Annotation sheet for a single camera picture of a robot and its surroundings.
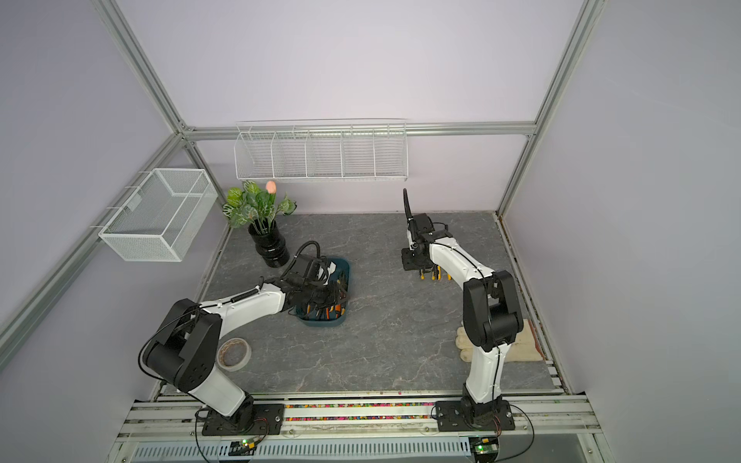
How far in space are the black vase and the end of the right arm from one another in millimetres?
447

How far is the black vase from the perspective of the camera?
961mm

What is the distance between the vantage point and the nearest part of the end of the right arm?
70 centimetres

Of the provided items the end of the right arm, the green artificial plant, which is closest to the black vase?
the green artificial plant

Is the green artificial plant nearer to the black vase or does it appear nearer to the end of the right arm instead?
the black vase
